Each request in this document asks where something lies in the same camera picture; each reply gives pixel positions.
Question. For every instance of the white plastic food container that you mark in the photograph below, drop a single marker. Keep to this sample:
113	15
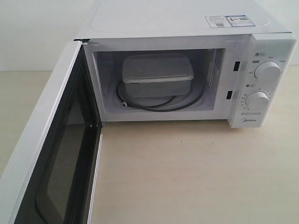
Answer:
157	75

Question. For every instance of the white microwave door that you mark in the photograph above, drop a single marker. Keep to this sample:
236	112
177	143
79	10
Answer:
50	177

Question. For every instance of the white Midea microwave oven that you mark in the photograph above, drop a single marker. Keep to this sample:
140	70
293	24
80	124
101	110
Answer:
224	59

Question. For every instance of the glass turntable plate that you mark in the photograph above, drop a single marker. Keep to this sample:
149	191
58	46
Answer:
126	102

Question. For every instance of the lower white timer knob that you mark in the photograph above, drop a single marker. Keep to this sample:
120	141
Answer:
257	101

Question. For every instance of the blue white label sticker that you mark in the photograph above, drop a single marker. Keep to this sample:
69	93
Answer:
229	21

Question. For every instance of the upper white power knob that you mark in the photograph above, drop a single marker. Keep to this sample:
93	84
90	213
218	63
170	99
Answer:
268	71

